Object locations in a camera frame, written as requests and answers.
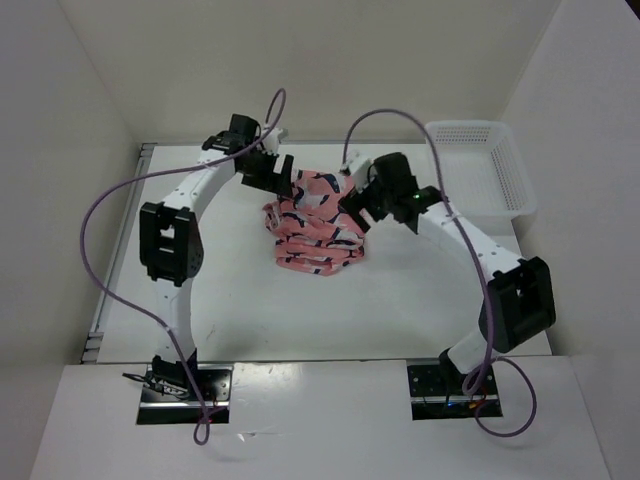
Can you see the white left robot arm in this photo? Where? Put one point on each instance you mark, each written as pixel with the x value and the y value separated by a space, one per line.
pixel 171 247

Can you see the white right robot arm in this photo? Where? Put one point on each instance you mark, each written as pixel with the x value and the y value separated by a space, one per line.
pixel 518 301

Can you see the pink shark print shorts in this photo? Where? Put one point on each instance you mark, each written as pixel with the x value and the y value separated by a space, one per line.
pixel 313 233

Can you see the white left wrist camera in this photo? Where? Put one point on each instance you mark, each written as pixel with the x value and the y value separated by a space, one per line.
pixel 272 141

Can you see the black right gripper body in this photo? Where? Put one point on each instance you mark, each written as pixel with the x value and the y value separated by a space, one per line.
pixel 382 197

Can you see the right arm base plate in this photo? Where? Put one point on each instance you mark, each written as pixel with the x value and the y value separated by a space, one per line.
pixel 432 399

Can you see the white plastic basket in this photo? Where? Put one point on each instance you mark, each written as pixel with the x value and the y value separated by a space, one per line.
pixel 483 171

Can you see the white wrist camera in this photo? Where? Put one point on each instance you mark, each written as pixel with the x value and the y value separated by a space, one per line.
pixel 356 166
pixel 272 141

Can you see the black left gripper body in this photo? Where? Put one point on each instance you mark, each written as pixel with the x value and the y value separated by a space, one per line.
pixel 258 171

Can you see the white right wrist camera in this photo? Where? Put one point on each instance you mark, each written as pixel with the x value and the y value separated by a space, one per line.
pixel 356 166

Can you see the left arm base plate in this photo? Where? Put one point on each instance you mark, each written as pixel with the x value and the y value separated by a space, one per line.
pixel 162 403

